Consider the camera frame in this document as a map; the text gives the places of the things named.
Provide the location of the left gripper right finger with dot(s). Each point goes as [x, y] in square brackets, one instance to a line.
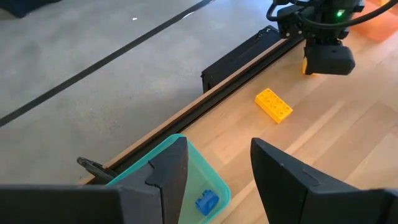
[295, 196]

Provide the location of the small blue toy block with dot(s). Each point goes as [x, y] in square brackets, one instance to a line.
[206, 203]

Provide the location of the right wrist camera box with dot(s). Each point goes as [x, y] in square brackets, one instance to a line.
[329, 59]

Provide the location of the orange translucent plastic bin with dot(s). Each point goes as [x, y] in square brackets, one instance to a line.
[382, 26]

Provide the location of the green translucent plastic bin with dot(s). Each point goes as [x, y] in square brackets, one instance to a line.
[199, 174]

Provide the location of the small yellow toy block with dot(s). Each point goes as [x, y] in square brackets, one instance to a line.
[304, 66]

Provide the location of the black aluminium table frame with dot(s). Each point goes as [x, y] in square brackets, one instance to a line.
[186, 119]

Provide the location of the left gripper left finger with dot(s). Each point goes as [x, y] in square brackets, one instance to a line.
[161, 186]

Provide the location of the dark blue floor object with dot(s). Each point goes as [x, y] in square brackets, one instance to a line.
[21, 6]

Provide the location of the long yellow toy block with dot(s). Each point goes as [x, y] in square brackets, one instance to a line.
[273, 105]

